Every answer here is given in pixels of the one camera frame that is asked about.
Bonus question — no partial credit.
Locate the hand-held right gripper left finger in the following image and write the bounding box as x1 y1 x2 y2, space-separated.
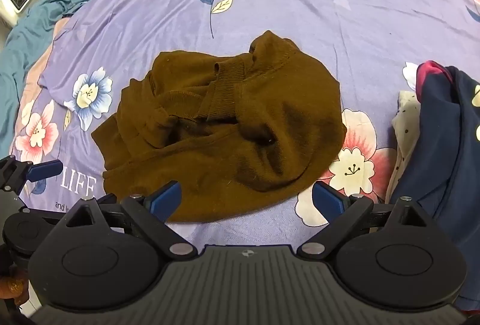
65 180 198 260

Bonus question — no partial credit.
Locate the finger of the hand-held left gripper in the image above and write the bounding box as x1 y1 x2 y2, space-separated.
0 156 64 195

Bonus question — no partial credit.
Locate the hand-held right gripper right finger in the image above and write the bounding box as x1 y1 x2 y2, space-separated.
297 180 432 261

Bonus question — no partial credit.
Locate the brown knit sweater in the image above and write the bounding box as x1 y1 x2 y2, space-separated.
91 30 346 224

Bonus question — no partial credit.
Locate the person's left hand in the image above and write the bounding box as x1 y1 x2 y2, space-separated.
0 268 30 305

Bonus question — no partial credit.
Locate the white polka-dot garment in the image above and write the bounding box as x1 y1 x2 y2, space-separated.
385 89 422 198

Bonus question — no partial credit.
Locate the navy garment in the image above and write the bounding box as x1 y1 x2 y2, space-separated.
390 65 480 312

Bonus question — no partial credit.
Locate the teal quilt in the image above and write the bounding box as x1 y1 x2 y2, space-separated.
0 0 99 158

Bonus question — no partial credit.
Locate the pink garment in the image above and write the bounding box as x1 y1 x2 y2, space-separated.
415 61 456 101

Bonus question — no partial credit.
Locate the purple floral bed sheet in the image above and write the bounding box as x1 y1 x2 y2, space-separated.
9 0 480 247

